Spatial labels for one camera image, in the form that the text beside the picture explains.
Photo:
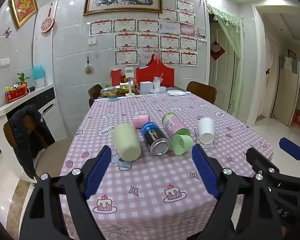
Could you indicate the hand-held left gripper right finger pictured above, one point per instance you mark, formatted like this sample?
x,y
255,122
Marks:
x,y
206,173

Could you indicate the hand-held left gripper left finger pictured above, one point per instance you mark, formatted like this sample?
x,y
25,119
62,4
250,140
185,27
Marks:
x,y
98,172

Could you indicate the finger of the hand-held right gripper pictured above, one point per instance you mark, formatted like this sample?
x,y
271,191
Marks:
x,y
261,161
291,149

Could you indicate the green cup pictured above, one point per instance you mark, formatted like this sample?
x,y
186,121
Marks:
x,y
182,144

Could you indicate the white cup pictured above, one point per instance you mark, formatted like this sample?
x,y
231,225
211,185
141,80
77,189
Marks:
x,y
206,133

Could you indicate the pale yellow cup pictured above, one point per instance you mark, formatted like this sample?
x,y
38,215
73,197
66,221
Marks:
x,y
126,142

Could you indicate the pink cup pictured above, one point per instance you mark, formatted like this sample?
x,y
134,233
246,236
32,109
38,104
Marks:
x,y
141,121

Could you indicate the plastic cup with straw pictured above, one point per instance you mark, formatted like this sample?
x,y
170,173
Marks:
x,y
157,82

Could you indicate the wooden chair with grey seat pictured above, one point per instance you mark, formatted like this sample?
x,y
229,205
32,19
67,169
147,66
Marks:
x,y
52,160

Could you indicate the pink checkered tablecloth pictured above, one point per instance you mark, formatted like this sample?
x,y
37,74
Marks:
x,y
145,187

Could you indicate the pink and green canister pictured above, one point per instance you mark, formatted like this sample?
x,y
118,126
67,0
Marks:
x,y
174,125

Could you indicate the black and blue can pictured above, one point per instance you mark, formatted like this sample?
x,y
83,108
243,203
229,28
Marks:
x,y
155,140

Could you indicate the black jacket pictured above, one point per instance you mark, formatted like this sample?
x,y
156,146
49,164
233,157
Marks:
x,y
27,140

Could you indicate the brown wooden chair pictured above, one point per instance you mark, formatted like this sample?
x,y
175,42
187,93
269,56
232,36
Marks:
x,y
95,92
202,91

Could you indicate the clear food container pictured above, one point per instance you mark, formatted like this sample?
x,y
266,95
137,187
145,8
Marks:
x,y
108,91

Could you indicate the white plastic bag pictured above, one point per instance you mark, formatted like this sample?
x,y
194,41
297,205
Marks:
x,y
176,93

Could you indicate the white side cabinet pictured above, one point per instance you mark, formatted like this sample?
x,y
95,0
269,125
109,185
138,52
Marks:
x,y
25,110

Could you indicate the white desk stand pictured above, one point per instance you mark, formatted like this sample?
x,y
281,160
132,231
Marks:
x,y
129,81

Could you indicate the red box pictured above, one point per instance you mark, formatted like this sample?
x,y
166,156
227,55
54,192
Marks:
x,y
115,77

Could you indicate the white box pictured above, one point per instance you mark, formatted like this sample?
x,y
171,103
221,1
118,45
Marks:
x,y
146,86

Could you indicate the white door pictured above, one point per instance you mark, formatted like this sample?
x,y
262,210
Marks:
x,y
221,67

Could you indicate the red gift bag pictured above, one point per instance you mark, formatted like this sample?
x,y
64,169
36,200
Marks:
x,y
155,73

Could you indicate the red tray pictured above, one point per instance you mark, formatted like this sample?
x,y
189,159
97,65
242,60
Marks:
x,y
15,96

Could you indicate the blue and white humidifier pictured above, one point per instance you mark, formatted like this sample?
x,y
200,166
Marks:
x,y
38,76

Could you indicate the red diamond door ornament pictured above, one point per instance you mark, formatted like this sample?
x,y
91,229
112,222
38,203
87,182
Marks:
x,y
217,50

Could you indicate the small potted plant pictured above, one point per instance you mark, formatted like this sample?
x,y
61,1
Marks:
x,y
22,80

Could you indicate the green sheer curtain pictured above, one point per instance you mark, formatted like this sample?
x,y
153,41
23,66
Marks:
x,y
228,42

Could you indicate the red and gold framed picture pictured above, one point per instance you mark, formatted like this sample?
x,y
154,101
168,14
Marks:
x,y
23,5

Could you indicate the hanging round wall gadget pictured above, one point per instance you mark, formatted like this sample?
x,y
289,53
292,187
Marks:
x,y
88,68

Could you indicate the small wall photo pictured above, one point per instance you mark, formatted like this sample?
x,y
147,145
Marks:
x,y
202,37

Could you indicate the group of wall certificates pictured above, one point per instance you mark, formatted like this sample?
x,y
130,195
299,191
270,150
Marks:
x,y
145,40

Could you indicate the white light switch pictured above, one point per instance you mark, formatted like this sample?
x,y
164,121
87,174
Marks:
x,y
4,62

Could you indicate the pink round wall ornament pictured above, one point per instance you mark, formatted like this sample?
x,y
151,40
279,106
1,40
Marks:
x,y
48,23

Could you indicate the butterfly wall decoration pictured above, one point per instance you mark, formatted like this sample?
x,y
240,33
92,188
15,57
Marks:
x,y
7,32

